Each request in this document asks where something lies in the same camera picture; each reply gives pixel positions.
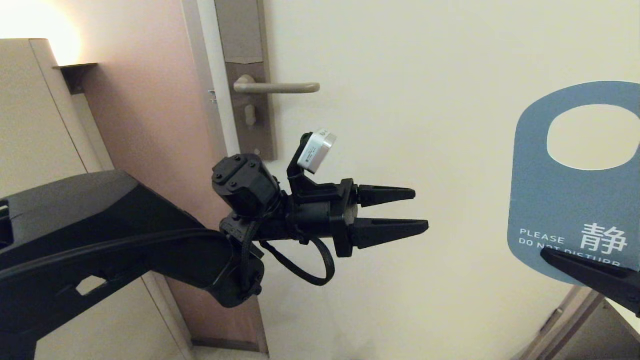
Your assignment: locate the blue do-not-disturb door hanger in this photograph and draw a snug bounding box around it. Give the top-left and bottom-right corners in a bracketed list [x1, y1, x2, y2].
[507, 81, 640, 287]

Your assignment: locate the white door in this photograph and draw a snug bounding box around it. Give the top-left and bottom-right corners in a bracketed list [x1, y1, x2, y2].
[197, 0, 640, 360]

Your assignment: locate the dark cabinet side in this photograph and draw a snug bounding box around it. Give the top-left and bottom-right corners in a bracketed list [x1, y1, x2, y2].
[555, 300, 640, 360]

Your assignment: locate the small metal hinge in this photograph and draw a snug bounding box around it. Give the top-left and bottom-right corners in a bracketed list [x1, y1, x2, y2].
[541, 308, 564, 335]

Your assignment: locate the brown metal lock plate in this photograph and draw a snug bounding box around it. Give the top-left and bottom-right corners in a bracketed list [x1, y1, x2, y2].
[215, 0, 278, 162]

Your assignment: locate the black looped cable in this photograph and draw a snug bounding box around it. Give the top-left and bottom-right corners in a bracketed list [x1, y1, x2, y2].
[259, 235, 336, 287]

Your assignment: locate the white wrist camera with mount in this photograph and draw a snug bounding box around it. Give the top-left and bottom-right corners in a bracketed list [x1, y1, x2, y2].
[286, 129, 346, 203]

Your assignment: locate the metal lever door handle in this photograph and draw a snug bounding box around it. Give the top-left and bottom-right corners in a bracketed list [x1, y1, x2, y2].
[233, 75, 321, 95]

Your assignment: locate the dark wall lamp bracket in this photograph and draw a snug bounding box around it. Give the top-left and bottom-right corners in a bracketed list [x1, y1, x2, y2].
[54, 63, 99, 96]

